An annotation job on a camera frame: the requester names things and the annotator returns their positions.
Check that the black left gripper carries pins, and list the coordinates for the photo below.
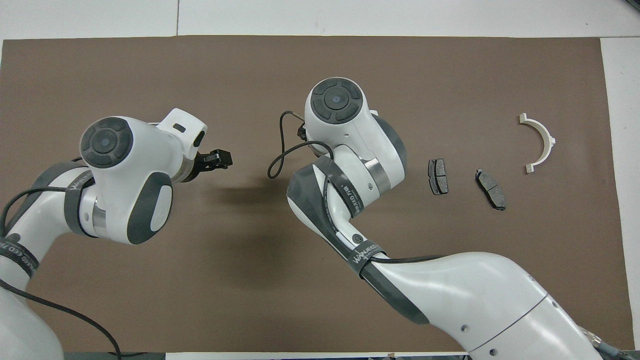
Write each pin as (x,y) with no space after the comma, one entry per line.
(199,162)

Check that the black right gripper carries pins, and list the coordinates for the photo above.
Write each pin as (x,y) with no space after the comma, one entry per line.
(302,132)

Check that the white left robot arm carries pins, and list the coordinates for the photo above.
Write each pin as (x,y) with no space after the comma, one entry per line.
(125,170)

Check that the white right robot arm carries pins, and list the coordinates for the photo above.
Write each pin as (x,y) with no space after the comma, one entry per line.
(475,295)

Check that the brown table mat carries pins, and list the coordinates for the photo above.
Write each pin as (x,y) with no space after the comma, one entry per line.
(250,65)

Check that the short rectangular grey brake pad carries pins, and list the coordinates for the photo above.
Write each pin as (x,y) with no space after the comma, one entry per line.
(439,176)

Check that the long curved grey brake pad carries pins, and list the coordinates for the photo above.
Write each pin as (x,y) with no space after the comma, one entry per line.
(491,189)

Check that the white curved plastic bracket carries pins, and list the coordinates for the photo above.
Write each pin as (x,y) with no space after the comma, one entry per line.
(546,136)

